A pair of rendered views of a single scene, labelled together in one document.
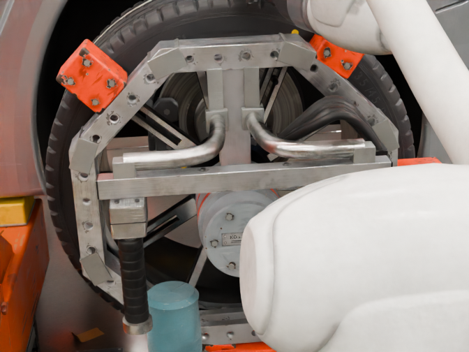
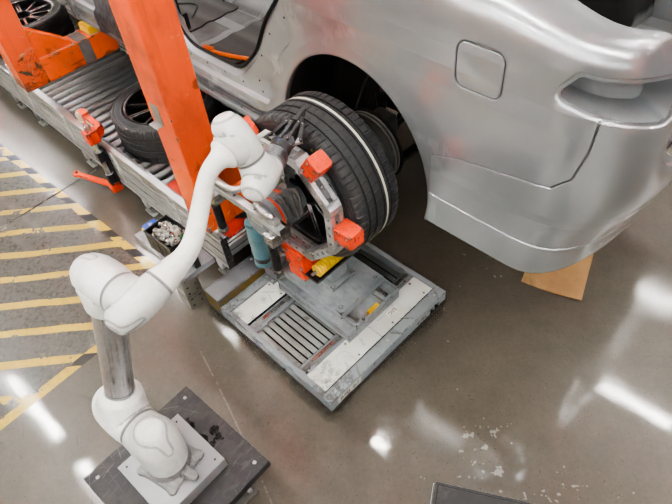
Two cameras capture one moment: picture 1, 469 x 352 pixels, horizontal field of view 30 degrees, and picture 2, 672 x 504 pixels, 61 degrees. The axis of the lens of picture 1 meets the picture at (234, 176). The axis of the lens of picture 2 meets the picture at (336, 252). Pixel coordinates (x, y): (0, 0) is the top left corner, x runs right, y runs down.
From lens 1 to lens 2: 180 cm
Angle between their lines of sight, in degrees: 50
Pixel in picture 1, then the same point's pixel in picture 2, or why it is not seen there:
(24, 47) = (280, 84)
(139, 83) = not seen: hidden behind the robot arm
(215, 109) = not seen: hidden behind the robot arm
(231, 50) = not seen: hidden behind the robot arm
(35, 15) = (282, 74)
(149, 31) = (267, 121)
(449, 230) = (88, 287)
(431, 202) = (89, 278)
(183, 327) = (251, 235)
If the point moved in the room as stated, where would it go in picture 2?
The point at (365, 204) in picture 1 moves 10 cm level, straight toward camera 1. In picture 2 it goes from (81, 270) to (47, 286)
